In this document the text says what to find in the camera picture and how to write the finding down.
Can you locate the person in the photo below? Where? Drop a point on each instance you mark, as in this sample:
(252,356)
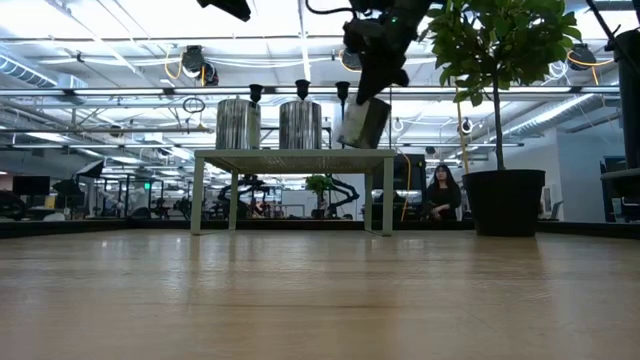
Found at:
(442,192)

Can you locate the potted green tree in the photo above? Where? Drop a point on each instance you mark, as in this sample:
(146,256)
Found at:
(502,200)

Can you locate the black softbox lamp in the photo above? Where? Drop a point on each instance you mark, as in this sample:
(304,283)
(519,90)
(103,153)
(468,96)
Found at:
(91,169)
(68,188)

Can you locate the black cabinet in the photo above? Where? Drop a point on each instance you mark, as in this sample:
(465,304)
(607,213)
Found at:
(407,172)

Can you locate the black monitor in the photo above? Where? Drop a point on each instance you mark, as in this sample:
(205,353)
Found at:
(31,186)

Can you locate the small background plant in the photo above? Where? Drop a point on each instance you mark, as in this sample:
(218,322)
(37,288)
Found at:
(318,184)

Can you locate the long ceiling light bar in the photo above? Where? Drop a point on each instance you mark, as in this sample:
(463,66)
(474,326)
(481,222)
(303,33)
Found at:
(125,91)

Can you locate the black metal station frame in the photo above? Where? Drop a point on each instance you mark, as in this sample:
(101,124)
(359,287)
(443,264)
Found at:
(100,228)

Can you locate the pale green metal shelf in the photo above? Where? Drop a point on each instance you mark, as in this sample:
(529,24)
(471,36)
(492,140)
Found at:
(295,161)

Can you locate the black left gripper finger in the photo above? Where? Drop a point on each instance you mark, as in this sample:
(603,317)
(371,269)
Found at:
(227,7)

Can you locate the scented candle tin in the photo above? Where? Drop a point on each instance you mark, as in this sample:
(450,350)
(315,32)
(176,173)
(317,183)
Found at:
(238,125)
(300,125)
(365,125)

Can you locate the black background robot arm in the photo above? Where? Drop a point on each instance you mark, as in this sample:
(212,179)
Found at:
(347,192)
(245,187)

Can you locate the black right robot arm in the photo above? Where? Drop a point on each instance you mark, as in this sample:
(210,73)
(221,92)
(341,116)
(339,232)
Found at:
(630,100)

